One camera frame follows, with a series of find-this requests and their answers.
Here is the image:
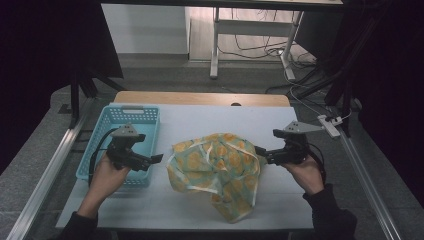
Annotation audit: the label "white cabinet panel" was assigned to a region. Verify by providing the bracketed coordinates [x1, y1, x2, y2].
[101, 3, 190, 55]

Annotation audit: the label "light blue plastic basket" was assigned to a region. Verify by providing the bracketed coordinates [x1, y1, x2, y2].
[75, 104, 161, 188]

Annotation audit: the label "person's right hand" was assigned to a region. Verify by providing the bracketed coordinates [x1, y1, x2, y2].
[282, 155, 327, 197]

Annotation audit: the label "dark curtain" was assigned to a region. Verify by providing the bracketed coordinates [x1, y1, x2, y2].
[294, 0, 424, 208]
[0, 0, 125, 176]

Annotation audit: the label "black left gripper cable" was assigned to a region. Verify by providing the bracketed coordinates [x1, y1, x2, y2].
[87, 127, 120, 186]

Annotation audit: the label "yellow floral cloth bag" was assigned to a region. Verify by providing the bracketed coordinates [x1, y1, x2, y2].
[165, 132, 268, 224]

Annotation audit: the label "black metal stand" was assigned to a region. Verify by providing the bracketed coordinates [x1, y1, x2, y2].
[293, 19, 359, 138]
[58, 64, 128, 130]

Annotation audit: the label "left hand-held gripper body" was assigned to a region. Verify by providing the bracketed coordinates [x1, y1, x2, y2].
[105, 121, 153, 173]

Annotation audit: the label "black floor cables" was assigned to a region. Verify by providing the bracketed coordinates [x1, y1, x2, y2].
[218, 9, 317, 68]

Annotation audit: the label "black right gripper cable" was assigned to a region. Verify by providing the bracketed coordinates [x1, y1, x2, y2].
[307, 142, 328, 185]

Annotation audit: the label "aluminium rail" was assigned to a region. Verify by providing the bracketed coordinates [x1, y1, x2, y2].
[6, 99, 93, 240]
[336, 131, 403, 240]

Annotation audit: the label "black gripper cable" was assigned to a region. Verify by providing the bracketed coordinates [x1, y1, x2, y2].
[87, 127, 120, 186]
[307, 142, 328, 185]

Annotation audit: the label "person's left hand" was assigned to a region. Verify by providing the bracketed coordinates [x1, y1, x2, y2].
[87, 153, 132, 200]

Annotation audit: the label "white desk frame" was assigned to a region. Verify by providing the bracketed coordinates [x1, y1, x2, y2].
[209, 6, 305, 81]

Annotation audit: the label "wooden table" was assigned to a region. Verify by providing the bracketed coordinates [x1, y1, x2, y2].
[113, 90, 291, 108]

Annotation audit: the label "white power cable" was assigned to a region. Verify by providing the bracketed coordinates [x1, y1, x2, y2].
[283, 64, 353, 122]

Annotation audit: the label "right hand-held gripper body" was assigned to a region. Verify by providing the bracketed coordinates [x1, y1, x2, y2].
[265, 120, 326, 167]

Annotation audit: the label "white power strip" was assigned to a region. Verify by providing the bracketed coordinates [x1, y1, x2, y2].
[316, 114, 342, 139]

